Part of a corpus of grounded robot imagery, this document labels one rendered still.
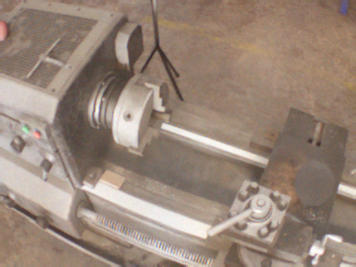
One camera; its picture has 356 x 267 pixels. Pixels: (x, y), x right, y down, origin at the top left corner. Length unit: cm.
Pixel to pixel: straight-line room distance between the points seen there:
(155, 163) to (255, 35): 179
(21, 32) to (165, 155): 83
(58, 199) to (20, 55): 61
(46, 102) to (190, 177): 75
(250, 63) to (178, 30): 60
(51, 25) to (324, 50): 237
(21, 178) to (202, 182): 77
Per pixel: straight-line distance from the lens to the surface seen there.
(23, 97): 151
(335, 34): 374
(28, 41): 166
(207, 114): 194
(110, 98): 159
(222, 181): 190
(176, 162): 194
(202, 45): 337
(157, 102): 156
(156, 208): 171
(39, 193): 189
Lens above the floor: 239
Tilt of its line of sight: 55 degrees down
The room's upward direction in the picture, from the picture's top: 3 degrees counter-clockwise
